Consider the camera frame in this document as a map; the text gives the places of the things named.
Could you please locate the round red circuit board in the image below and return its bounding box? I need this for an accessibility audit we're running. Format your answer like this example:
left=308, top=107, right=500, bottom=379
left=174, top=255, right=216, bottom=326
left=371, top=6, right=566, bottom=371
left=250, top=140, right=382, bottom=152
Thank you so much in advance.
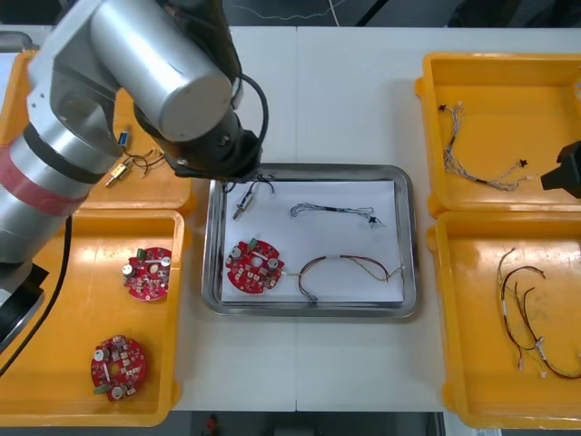
left=120, top=246, right=174, bottom=302
left=89, top=334, right=149, bottom=403
left=225, top=236, right=288, bottom=296

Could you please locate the silver solenoid with black cable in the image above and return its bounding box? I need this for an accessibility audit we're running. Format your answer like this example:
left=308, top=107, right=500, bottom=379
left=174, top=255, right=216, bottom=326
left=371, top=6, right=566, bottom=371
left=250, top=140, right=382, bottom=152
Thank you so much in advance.
left=231, top=174, right=279, bottom=223

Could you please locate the white cable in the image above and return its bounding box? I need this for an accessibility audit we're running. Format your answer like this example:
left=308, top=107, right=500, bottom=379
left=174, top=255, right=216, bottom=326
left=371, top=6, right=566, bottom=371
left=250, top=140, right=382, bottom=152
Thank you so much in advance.
left=231, top=0, right=350, bottom=28

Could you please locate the red-black wire harness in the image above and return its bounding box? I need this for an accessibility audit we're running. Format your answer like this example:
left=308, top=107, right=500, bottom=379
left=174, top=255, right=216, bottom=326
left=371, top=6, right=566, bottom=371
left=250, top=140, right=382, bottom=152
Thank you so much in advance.
left=281, top=253, right=407, bottom=306
left=502, top=266, right=581, bottom=381

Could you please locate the grey rounded tray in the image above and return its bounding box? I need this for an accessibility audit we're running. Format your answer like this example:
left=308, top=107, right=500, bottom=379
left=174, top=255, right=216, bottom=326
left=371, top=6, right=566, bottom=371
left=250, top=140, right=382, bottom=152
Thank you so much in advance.
left=0, top=30, right=34, bottom=52

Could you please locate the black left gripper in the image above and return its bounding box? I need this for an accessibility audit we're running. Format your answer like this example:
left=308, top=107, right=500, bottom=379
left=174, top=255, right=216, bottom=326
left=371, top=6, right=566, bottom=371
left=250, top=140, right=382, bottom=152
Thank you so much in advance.
left=163, top=129, right=265, bottom=183

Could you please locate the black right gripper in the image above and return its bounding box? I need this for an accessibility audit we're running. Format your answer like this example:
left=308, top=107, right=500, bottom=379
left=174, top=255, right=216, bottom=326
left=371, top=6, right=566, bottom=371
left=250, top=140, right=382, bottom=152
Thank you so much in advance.
left=539, top=140, right=581, bottom=200

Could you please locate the group of small metal solenoids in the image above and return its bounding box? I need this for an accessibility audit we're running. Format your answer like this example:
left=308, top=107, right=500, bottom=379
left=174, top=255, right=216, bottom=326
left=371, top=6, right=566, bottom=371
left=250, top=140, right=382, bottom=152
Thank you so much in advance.
left=104, top=129, right=167, bottom=189

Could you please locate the yellow-orange plastic bin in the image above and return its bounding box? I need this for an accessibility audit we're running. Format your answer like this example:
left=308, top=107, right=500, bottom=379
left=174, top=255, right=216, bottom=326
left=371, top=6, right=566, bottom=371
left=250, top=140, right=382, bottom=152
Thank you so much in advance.
left=413, top=52, right=581, bottom=214
left=426, top=211, right=581, bottom=431
left=0, top=48, right=197, bottom=213
left=0, top=208, right=192, bottom=428

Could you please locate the steel tray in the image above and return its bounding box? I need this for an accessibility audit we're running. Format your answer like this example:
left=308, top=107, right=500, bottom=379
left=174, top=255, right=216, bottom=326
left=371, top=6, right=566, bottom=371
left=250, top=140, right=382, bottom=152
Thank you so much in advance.
left=202, top=163, right=421, bottom=319

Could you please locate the blue-white twisted wire harness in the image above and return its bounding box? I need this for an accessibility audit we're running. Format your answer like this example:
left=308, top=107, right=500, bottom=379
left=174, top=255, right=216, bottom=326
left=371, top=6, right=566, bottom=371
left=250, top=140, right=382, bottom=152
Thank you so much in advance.
left=289, top=202, right=388, bottom=231
left=436, top=102, right=537, bottom=192

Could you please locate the white paper sheet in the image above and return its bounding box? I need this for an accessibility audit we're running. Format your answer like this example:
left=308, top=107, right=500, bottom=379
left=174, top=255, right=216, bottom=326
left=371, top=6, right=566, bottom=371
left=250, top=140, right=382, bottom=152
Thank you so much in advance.
left=221, top=180, right=405, bottom=304

